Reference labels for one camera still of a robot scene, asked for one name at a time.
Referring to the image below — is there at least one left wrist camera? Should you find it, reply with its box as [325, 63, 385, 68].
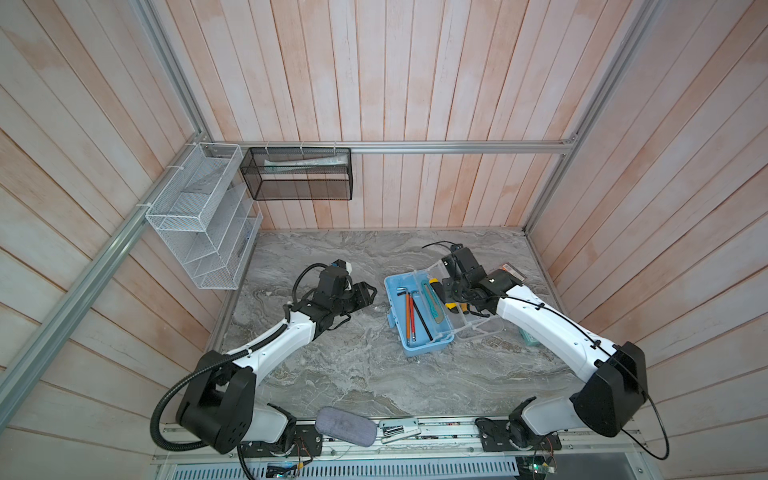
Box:
[331, 259, 352, 274]

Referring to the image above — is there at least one grey fabric pouch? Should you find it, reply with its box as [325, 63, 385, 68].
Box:
[315, 407, 377, 447]

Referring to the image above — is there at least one blue plastic tool box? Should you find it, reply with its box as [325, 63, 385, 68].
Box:
[384, 270, 455, 357]

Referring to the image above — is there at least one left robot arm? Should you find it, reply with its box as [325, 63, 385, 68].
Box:
[149, 259, 378, 456]

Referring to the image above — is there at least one pack of coloured markers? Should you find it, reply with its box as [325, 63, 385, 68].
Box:
[501, 263, 526, 283]

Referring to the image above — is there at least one black mesh wall basket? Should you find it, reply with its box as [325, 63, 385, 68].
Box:
[240, 146, 354, 202]

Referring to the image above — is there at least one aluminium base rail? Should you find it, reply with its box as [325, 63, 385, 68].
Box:
[147, 416, 662, 479]

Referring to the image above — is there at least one teal utility knife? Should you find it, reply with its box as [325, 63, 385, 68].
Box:
[422, 281, 443, 324]

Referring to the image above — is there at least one white wire mesh shelf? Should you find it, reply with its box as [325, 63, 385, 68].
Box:
[146, 143, 263, 290]

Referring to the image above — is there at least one black hex key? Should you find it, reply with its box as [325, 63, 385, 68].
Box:
[397, 288, 434, 344]

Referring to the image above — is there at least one red handled hex key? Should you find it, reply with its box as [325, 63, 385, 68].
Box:
[406, 292, 416, 344]

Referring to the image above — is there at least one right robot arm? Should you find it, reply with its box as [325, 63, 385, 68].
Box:
[438, 242, 652, 450]

